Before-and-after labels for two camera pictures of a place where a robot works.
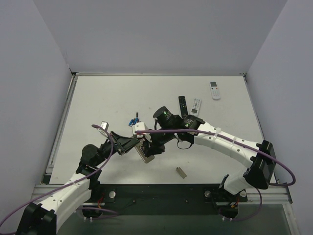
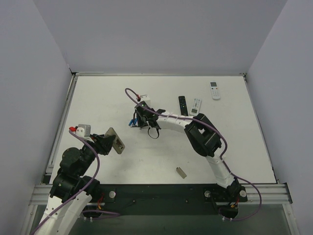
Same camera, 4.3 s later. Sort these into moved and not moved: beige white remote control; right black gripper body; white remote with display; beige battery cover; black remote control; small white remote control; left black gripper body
Moved: left black gripper body; beige white remote control; right black gripper body
Not moved: small white remote control; beige battery cover; black remote control; white remote with display
